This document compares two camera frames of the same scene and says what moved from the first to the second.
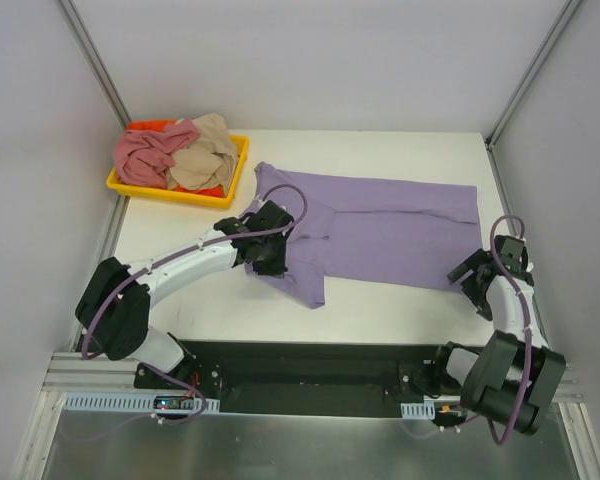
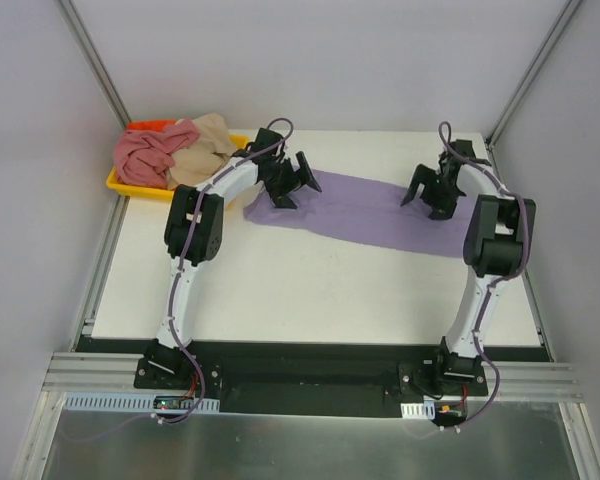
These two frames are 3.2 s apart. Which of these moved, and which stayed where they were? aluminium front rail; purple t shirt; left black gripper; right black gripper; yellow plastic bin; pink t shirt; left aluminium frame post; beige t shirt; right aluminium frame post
Moved: right black gripper; purple t shirt; left black gripper
Stayed: beige t shirt; right aluminium frame post; yellow plastic bin; pink t shirt; left aluminium frame post; aluminium front rail
